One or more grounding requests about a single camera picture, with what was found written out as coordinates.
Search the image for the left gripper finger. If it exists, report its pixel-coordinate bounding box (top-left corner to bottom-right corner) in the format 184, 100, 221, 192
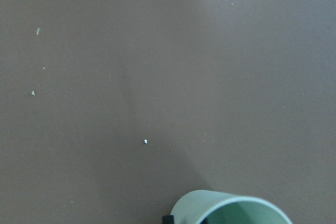
162, 215, 175, 224

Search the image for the green cup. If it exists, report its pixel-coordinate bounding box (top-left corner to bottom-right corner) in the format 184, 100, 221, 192
169, 190, 292, 223

